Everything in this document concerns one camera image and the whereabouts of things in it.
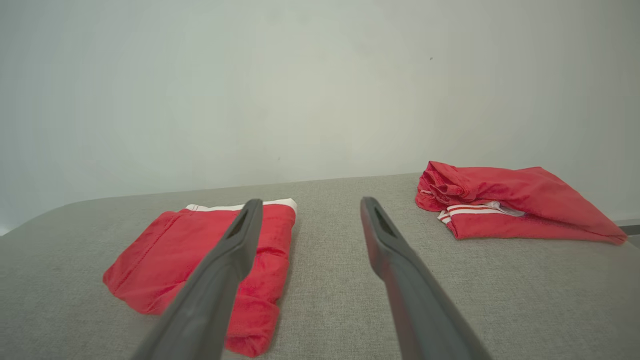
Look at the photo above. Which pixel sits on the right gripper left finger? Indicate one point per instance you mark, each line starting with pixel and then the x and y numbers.
pixel 215 295

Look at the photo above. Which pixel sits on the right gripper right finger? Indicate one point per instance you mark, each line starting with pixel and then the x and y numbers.
pixel 415 300

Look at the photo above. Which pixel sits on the red garment with white trim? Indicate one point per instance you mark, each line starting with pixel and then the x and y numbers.
pixel 165 260

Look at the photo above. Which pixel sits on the red jersey with number print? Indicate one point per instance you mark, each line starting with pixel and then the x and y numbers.
pixel 530 195

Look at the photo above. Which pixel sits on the dark wall baseboard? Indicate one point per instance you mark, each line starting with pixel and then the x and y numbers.
pixel 629 229

